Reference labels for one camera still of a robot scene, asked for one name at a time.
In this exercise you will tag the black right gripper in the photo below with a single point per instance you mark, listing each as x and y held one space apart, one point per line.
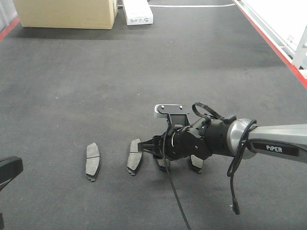
184 143

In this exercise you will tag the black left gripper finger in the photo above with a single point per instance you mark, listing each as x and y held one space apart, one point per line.
10 167

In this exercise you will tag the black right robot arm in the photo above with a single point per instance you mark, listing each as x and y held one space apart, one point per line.
239 138

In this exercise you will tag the black conveyor belt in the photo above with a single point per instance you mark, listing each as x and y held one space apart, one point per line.
51 131

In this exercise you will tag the white machine beside conveyor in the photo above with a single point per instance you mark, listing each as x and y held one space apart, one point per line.
286 22

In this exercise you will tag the white long box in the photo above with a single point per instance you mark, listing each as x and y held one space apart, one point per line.
137 12

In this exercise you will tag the cardboard box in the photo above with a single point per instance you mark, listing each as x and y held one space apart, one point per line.
76 14

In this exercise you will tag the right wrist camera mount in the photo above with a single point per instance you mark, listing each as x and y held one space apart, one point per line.
175 114

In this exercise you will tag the red conveyor frame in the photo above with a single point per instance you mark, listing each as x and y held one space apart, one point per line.
198 46

